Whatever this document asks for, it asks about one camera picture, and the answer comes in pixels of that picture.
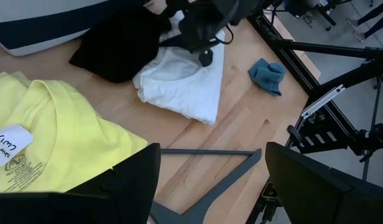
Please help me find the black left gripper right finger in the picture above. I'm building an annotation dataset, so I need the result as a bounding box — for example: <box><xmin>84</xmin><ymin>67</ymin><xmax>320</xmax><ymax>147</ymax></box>
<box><xmin>265</xmin><ymin>141</ymin><xmax>383</xmax><ymax>224</ymax></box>

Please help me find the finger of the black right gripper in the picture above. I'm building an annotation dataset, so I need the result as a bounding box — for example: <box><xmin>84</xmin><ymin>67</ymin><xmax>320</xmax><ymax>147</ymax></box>
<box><xmin>159</xmin><ymin>33</ymin><xmax>192</xmax><ymax>49</ymax></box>
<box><xmin>198</xmin><ymin>49</ymin><xmax>215</xmax><ymax>68</ymax></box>

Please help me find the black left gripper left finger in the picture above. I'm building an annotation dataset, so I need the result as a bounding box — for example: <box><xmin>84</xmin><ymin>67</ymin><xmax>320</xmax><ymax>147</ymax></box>
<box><xmin>0</xmin><ymin>142</ymin><xmax>162</xmax><ymax>224</ymax></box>

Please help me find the white shirt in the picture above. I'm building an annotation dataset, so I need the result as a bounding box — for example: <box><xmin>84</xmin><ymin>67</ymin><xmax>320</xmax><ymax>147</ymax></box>
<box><xmin>132</xmin><ymin>11</ymin><xmax>226</xmax><ymax>127</ymax></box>

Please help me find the black cloth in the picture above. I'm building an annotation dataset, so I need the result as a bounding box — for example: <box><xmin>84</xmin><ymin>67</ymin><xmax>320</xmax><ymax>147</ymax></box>
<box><xmin>69</xmin><ymin>5</ymin><xmax>173</xmax><ymax>84</ymax></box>

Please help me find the blue-grey sock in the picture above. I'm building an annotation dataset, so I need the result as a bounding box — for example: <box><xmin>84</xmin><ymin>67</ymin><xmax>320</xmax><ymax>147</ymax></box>
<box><xmin>248</xmin><ymin>57</ymin><xmax>287</xmax><ymax>97</ymax></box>

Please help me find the yellow shirt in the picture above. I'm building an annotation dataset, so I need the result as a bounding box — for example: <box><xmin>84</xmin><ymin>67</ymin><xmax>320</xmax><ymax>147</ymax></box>
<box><xmin>0</xmin><ymin>71</ymin><xmax>149</xmax><ymax>194</ymax></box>

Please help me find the grey clothes hanger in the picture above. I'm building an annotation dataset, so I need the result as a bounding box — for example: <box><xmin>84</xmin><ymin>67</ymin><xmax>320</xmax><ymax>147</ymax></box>
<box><xmin>147</xmin><ymin>147</ymin><xmax>262</xmax><ymax>224</ymax></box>

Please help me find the black cart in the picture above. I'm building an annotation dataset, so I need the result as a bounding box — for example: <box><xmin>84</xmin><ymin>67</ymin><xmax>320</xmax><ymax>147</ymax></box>
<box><xmin>283</xmin><ymin>0</ymin><xmax>339</xmax><ymax>32</ymax></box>

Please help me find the navy white striped fabric bin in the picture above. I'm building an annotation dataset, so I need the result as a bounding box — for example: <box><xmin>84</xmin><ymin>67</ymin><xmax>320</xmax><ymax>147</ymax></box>
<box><xmin>0</xmin><ymin>0</ymin><xmax>149</xmax><ymax>57</ymax></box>

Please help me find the person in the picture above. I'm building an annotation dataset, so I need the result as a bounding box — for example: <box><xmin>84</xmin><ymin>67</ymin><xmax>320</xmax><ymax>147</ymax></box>
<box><xmin>346</xmin><ymin>0</ymin><xmax>383</xmax><ymax>43</ymax></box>

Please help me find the black aluminium table frame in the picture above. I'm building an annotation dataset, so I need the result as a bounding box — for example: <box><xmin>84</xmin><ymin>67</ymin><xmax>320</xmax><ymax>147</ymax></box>
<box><xmin>246</xmin><ymin>12</ymin><xmax>383</xmax><ymax>224</ymax></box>

